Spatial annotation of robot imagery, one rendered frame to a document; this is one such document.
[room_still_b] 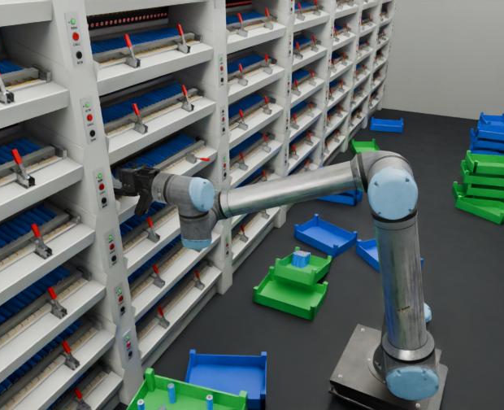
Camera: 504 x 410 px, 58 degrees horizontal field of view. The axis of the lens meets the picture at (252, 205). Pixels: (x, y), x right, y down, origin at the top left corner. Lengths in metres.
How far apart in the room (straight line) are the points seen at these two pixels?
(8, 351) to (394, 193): 1.04
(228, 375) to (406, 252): 0.94
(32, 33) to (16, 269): 0.57
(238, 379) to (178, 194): 0.87
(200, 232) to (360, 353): 0.83
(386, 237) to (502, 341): 1.16
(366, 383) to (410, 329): 0.40
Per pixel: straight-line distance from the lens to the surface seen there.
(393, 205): 1.17
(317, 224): 2.81
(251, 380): 1.88
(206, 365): 1.93
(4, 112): 1.13
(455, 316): 2.33
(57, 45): 1.23
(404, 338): 1.43
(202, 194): 1.27
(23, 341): 1.37
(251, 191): 1.39
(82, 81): 1.26
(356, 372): 1.77
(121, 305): 1.58
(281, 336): 2.05
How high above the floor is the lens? 1.42
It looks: 28 degrees down
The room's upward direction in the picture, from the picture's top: straight up
